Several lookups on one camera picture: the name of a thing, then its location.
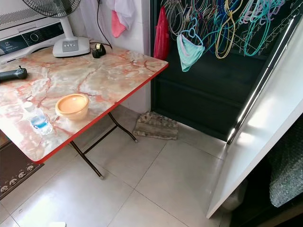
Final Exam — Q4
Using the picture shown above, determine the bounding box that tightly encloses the clear water bottle blue label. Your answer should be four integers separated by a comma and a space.
24, 101, 53, 136

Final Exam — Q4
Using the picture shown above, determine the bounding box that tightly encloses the white fridge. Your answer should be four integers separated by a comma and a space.
206, 14, 303, 227

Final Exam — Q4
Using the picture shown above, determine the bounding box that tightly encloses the black handheld device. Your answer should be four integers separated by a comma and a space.
0, 66, 28, 82

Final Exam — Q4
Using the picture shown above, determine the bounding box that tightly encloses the brown door mat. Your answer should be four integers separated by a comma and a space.
0, 141, 45, 200

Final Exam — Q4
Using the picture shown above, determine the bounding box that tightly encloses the orange plastic bowl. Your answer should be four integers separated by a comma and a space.
55, 93, 89, 121

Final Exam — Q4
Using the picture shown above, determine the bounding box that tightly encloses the white washing machine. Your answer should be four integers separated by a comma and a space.
0, 7, 64, 64

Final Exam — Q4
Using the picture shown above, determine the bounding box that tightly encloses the black tape dispenser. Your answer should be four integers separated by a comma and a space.
92, 43, 107, 59

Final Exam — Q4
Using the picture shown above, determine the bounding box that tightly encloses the pink cloth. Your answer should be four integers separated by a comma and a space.
111, 10, 127, 38

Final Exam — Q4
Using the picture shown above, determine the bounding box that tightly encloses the white cloth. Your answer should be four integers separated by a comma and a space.
107, 0, 137, 30

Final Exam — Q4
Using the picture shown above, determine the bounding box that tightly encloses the red cloth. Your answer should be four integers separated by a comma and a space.
153, 6, 170, 61

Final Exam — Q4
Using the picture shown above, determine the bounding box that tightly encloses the teal underwear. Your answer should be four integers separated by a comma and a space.
177, 29, 205, 72

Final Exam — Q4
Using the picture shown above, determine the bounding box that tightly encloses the yellow clothes hanger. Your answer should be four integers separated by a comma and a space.
215, 9, 238, 59

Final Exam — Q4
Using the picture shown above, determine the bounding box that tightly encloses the grey speckled bag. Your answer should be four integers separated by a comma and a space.
267, 128, 303, 209

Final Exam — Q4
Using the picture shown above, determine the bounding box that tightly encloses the white pedestal fan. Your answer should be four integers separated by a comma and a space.
22, 0, 90, 58

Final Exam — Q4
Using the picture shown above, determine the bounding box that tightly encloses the black fan cable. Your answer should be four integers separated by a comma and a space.
96, 0, 114, 48

